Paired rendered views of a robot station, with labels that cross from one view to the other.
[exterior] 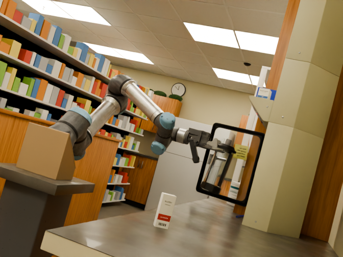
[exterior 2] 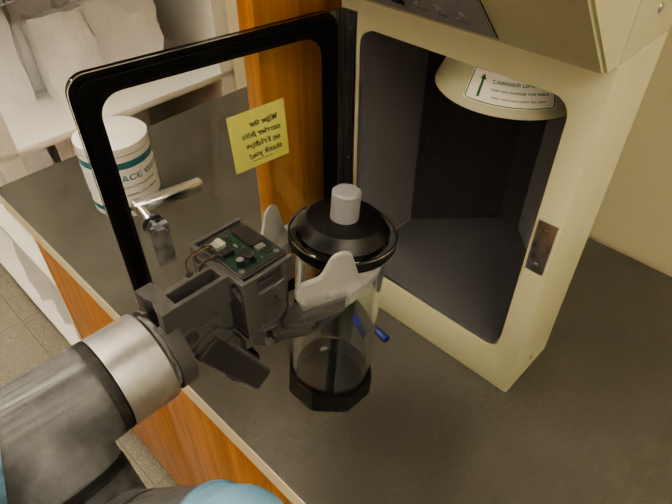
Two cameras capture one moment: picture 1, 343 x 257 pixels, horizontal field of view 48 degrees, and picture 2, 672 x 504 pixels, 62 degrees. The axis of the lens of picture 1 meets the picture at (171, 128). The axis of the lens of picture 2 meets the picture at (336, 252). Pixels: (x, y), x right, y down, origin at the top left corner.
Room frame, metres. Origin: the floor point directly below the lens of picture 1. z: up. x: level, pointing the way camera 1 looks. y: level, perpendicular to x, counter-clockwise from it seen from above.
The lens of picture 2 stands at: (1.72, 0.10, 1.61)
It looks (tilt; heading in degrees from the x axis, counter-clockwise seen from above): 42 degrees down; 296
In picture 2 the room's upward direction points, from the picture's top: straight up
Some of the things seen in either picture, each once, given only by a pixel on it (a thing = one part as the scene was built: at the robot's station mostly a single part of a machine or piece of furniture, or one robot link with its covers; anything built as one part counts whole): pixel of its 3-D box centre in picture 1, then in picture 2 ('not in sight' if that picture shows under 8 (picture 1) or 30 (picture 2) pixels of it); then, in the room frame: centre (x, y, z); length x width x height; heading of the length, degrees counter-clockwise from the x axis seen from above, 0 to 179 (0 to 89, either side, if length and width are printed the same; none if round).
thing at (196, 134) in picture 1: (198, 138); (219, 304); (1.95, -0.14, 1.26); 0.12 x 0.08 x 0.09; 72
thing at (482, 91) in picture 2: not in sight; (516, 61); (1.81, -0.55, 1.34); 0.18 x 0.18 x 0.05
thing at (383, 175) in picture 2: not in sight; (488, 159); (1.82, -0.58, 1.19); 0.26 x 0.24 x 0.35; 162
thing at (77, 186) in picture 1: (43, 178); not in sight; (1.60, 0.45, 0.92); 0.32 x 0.32 x 0.04; 75
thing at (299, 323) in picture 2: (205, 146); (295, 310); (1.90, -0.19, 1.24); 0.09 x 0.05 x 0.02; 49
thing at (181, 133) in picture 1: (182, 136); (132, 363); (1.97, -0.07, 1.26); 0.08 x 0.05 x 0.08; 162
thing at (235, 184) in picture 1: (229, 163); (237, 198); (2.08, -0.35, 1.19); 0.30 x 0.01 x 0.40; 62
